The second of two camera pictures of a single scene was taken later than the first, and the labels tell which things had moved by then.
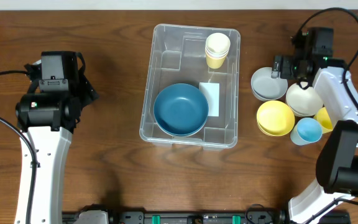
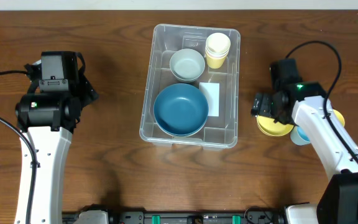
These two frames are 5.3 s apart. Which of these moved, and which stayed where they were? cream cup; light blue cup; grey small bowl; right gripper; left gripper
Moved: right gripper; grey small bowl
Stayed: cream cup; light blue cup; left gripper
